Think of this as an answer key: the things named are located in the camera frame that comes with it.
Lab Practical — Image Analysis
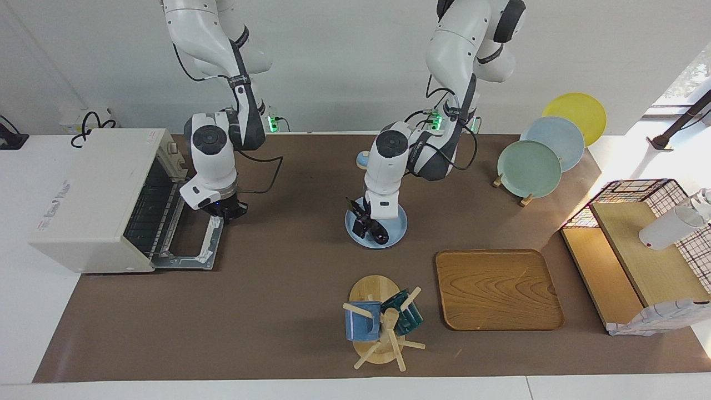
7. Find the dark purple eggplant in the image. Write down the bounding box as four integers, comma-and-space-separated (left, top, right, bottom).
368, 220, 390, 246

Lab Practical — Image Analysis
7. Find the small blue plate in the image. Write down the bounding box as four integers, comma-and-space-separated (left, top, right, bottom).
344, 194, 408, 249

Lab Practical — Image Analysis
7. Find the glass oven door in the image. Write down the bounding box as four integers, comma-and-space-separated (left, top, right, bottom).
149, 194, 226, 272

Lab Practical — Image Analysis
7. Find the cream toaster oven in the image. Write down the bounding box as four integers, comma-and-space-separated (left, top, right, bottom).
28, 128, 191, 274

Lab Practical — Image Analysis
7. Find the wooden mug tree stand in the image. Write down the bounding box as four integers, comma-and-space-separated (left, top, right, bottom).
342, 274, 427, 372

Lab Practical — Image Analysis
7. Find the brown table mat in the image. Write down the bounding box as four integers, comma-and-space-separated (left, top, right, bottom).
32, 132, 711, 384

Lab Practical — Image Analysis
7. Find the blue mug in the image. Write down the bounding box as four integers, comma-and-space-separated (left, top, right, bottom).
344, 301, 383, 342

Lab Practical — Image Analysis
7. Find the dark green mug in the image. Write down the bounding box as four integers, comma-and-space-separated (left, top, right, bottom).
380, 289, 424, 337

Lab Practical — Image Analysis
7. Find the rectangular wooden tray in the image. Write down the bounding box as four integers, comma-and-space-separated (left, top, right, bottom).
435, 249, 565, 332

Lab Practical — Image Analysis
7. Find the wooden plate rack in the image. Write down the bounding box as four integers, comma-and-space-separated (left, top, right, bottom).
492, 173, 535, 208

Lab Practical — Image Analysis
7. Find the pale green plate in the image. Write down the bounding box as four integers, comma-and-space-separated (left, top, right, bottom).
496, 140, 563, 199

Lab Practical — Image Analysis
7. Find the light blue dinner plate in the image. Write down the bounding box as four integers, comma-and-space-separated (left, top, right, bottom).
519, 116, 585, 173

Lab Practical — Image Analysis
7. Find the yellow plate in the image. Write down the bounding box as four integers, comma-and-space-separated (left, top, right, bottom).
542, 92, 608, 148

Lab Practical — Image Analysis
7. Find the white plastic bottle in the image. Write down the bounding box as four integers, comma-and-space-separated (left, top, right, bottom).
638, 188, 711, 251

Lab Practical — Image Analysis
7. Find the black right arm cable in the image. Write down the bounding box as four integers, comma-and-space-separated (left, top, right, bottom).
172, 43, 284, 195

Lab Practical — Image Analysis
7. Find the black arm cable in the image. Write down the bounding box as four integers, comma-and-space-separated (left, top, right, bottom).
172, 43, 284, 195
403, 75, 479, 173

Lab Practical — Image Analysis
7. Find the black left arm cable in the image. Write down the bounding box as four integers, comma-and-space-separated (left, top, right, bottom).
403, 75, 479, 173

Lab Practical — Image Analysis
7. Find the black oven power cord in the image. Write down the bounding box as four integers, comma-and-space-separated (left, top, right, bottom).
71, 111, 118, 148

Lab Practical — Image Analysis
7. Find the black clamp mount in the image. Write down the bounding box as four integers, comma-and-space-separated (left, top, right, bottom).
0, 115, 29, 151

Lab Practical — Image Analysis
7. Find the wire shelf with wooden boards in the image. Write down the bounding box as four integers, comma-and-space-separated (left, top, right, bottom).
560, 178, 711, 337

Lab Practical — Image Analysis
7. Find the window with frame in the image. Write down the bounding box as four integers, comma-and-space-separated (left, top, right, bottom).
644, 42, 711, 120

